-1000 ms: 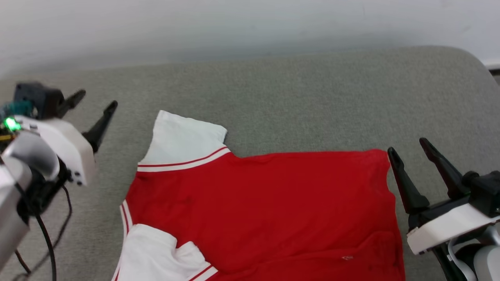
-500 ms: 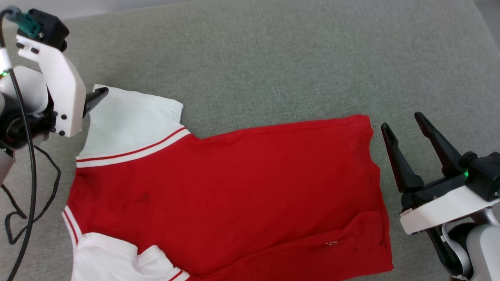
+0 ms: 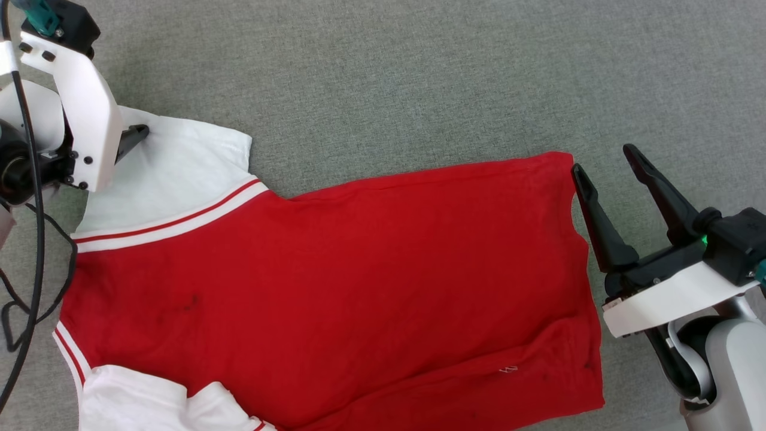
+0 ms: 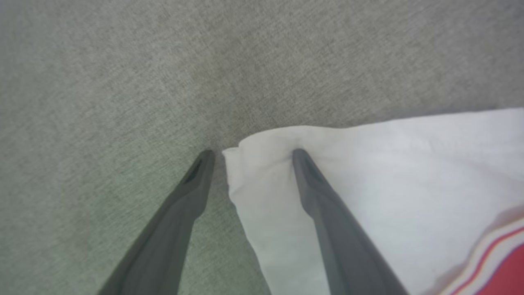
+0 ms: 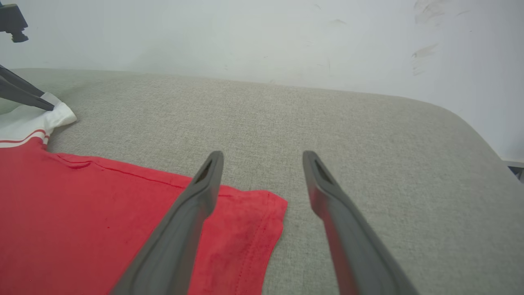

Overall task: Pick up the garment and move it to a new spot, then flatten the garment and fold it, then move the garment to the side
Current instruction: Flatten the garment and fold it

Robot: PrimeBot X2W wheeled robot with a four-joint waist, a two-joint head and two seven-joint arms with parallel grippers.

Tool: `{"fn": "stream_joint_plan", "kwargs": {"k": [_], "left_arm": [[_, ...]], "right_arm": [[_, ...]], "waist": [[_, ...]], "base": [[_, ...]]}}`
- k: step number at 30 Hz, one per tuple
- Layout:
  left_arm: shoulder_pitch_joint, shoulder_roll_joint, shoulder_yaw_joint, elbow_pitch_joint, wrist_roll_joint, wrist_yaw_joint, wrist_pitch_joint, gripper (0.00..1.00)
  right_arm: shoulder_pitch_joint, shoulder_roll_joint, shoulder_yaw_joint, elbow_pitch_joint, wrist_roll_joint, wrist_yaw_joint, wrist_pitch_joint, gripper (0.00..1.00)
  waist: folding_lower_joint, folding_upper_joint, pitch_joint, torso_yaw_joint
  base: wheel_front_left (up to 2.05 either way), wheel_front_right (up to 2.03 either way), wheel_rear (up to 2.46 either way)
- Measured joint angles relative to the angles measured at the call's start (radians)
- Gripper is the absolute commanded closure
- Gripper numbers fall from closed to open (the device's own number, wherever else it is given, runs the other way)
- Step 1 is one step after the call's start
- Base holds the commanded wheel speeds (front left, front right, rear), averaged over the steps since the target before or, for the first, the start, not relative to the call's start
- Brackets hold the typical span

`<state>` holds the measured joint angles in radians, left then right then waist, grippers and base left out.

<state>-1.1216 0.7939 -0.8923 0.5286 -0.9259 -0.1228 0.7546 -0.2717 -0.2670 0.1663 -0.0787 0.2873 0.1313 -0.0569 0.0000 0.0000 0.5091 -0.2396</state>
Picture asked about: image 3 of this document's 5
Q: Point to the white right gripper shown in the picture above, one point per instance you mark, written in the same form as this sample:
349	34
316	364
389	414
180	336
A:
664	299

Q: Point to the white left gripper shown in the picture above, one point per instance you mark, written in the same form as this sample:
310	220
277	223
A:
90	120

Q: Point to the red and white basketball jersey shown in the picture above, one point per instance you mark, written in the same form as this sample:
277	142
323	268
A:
329	287

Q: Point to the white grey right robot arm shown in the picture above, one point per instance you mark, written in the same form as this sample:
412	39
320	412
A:
736	371

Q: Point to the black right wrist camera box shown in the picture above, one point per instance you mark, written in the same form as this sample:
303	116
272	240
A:
739	245

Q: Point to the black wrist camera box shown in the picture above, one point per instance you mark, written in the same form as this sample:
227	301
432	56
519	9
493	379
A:
739	245
75	27

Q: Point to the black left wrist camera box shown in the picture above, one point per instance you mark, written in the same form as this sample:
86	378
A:
75	27

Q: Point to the teal right camera connector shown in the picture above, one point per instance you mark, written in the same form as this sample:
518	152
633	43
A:
762	272

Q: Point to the teal camera connector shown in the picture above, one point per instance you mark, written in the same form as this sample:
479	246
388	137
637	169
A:
762	272
39	15

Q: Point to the teal left camera connector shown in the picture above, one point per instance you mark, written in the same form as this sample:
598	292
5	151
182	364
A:
39	15

